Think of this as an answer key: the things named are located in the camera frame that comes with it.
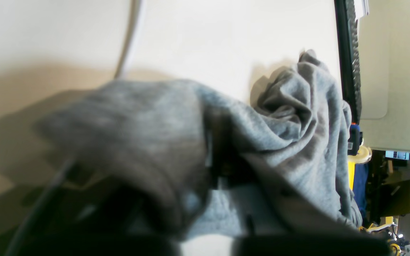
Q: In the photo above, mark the grey t-shirt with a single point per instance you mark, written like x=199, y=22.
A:
x=159, y=136

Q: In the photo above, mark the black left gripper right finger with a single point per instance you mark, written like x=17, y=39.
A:
x=276, y=220

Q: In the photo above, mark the black keyboard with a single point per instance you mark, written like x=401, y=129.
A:
x=347, y=39

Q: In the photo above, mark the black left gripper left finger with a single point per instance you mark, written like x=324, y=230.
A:
x=107, y=218

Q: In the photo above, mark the blue black tape measure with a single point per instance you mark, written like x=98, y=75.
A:
x=355, y=139

